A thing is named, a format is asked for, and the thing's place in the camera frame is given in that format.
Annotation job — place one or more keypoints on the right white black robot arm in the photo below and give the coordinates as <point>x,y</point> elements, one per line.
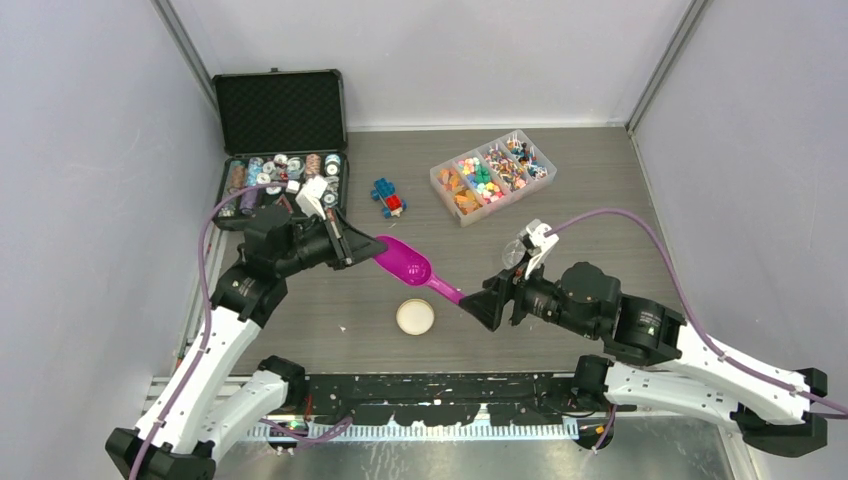
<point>653,357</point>

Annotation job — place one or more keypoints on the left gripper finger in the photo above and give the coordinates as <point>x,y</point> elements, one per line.
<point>360,256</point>
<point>349,240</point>

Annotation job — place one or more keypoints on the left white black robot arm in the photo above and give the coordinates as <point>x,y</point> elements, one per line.
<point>185,434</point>

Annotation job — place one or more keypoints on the gold jar lid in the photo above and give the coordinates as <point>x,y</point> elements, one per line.
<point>415,317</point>

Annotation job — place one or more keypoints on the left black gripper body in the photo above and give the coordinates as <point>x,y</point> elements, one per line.
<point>315,247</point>

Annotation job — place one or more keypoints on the black poker chip case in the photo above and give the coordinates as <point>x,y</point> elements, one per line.
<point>274,113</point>

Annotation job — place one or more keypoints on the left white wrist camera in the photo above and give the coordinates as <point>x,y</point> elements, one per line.
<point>308,195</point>

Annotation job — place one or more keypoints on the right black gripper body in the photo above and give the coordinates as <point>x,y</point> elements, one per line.
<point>537,295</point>

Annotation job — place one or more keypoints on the clear compartment candy box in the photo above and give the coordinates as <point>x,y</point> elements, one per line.
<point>491,177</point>

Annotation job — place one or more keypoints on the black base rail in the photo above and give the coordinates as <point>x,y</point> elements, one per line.
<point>444,399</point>

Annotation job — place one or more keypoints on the clear plastic jar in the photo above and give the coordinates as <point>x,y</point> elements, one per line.
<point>513,253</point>

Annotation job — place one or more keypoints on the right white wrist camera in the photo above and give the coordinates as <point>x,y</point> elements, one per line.
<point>538,239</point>

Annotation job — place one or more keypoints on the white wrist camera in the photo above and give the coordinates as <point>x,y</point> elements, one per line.
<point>308,195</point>
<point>538,239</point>

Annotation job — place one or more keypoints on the blue red brick toy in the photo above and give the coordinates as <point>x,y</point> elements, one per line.
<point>384,192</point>

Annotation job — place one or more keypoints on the magenta plastic scoop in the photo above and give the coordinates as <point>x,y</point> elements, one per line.
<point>414,269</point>

